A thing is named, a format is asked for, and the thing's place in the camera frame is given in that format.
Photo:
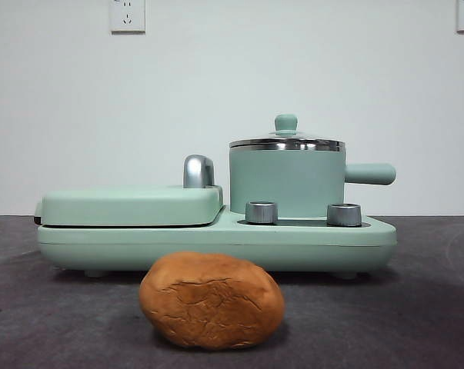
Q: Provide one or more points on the glass lid with green knob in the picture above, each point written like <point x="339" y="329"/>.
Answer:
<point x="287" y="123"/>

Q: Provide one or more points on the silver control knob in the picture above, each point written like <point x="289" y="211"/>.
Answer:
<point x="344" y="214"/>
<point x="261" y="212"/>

